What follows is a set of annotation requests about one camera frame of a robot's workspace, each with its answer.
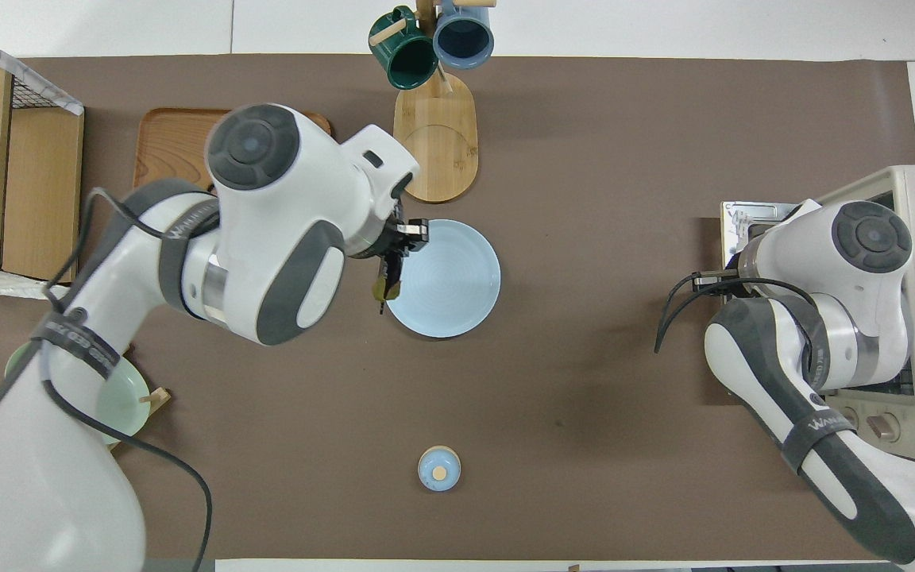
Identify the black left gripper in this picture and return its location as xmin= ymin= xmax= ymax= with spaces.
xmin=350 ymin=216 xmax=431 ymax=280

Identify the dark purple eggplant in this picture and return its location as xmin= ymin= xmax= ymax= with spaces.
xmin=373 ymin=254 xmax=404 ymax=315

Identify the light blue round plate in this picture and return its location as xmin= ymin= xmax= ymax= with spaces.
xmin=384 ymin=219 xmax=502 ymax=339

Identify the glass toaster oven door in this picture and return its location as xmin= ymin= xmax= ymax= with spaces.
xmin=720 ymin=200 xmax=804 ymax=279

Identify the wooden mug tree stand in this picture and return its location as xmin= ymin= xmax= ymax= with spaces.
xmin=369 ymin=0 xmax=498 ymax=203

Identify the dark green mug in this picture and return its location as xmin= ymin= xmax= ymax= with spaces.
xmin=369 ymin=6 xmax=439 ymax=90

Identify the brown table mat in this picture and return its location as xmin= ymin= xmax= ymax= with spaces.
xmin=0 ymin=54 xmax=915 ymax=561

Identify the blue grey mug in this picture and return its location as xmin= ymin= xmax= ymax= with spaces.
xmin=432 ymin=0 xmax=496 ymax=70

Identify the small blue lidded jar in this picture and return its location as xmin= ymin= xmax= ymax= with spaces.
xmin=417 ymin=445 xmax=462 ymax=493

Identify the rectangular wooden tray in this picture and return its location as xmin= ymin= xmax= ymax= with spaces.
xmin=133 ymin=107 xmax=333 ymax=193

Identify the wooden dish rack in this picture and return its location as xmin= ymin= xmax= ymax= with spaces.
xmin=108 ymin=342 xmax=172 ymax=454

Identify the pale green plate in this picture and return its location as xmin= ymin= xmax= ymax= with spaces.
xmin=3 ymin=342 xmax=152 ymax=447

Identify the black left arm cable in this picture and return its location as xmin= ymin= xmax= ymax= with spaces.
xmin=0 ymin=187 xmax=224 ymax=572

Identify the wooden shelf with wire mesh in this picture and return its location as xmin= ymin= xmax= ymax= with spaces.
xmin=0 ymin=17 xmax=85 ymax=301

